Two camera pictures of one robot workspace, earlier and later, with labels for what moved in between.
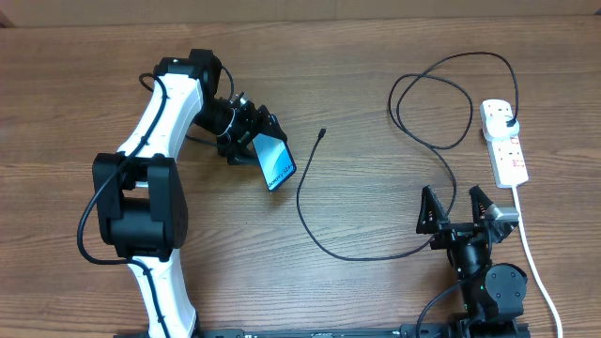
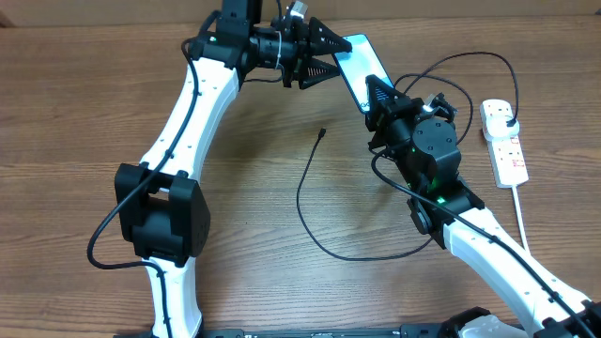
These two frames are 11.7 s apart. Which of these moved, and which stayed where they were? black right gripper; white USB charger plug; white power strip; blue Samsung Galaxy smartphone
Moved: black right gripper; blue Samsung Galaxy smartphone
Stayed: white USB charger plug; white power strip
